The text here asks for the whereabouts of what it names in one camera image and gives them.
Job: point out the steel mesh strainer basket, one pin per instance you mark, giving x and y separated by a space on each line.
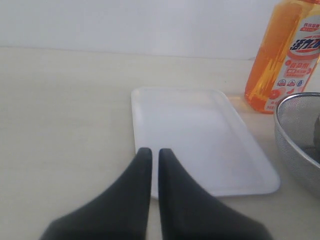
297 136

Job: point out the orange dish soap pump bottle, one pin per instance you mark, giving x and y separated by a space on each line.
288 54

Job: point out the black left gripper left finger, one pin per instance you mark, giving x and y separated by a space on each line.
119 213

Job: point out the white rectangular plastic tray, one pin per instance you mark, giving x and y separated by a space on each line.
208 137

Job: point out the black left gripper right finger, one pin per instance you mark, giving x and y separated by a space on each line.
188 212

